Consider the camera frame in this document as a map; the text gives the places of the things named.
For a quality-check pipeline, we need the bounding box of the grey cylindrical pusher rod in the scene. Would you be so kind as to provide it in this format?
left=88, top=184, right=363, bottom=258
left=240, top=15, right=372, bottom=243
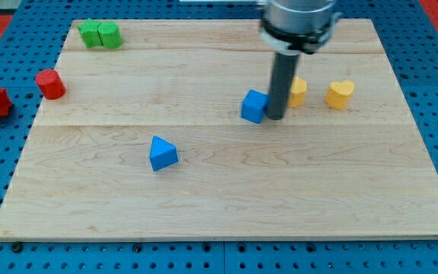
left=266, top=53, right=299, bottom=120

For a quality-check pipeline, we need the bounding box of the blue cube block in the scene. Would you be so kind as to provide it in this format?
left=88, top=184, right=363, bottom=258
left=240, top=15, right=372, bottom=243
left=240, top=90, right=268, bottom=124

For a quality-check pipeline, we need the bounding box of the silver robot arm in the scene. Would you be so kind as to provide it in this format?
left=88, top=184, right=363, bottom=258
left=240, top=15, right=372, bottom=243
left=260, top=0, right=342, bottom=120

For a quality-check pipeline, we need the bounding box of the yellow hexagon block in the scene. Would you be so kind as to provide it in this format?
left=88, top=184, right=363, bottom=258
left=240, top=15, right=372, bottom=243
left=287, top=77, right=307, bottom=108

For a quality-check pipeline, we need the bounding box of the yellow heart block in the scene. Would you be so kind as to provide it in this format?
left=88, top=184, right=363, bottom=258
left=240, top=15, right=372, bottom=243
left=325, top=80, right=355, bottom=110

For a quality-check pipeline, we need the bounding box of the blue triangular prism block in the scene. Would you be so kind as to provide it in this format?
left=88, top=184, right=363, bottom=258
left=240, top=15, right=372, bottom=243
left=149, top=135, right=179, bottom=171

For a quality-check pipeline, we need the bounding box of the light wooden board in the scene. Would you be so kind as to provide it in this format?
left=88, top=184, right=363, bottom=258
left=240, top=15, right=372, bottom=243
left=0, top=19, right=438, bottom=242

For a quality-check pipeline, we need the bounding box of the green half-round block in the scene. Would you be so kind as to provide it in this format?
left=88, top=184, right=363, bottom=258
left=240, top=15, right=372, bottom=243
left=97, top=21, right=122, bottom=49

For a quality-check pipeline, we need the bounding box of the green star block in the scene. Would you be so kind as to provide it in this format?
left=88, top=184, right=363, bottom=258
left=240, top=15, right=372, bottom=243
left=77, top=18, right=103, bottom=48

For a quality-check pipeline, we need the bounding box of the red cylinder block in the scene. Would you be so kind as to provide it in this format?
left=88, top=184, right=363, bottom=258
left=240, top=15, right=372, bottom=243
left=35, top=69, right=66, bottom=100

